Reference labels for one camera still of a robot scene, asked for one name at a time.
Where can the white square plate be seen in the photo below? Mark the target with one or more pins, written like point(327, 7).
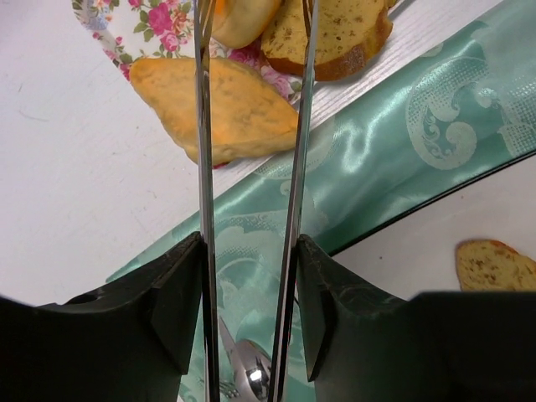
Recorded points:
point(417, 253)

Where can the small bread slice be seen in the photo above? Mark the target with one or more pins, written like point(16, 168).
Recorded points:
point(490, 265)

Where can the round bread roll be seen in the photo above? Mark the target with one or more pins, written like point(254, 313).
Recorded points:
point(238, 23)

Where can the large bread slice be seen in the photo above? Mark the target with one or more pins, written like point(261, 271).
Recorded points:
point(350, 33)

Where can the triangular bread piece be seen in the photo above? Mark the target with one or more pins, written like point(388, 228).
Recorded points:
point(249, 118)

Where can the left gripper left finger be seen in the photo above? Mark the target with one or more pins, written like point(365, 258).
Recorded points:
point(128, 340)

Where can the green satin placemat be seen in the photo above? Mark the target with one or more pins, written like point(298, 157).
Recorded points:
point(461, 109)

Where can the metal serving tongs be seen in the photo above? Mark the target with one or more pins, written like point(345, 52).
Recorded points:
point(203, 20)

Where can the floral serving tray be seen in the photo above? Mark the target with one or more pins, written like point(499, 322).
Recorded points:
point(128, 30)

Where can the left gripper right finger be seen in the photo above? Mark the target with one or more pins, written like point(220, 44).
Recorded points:
point(363, 344)

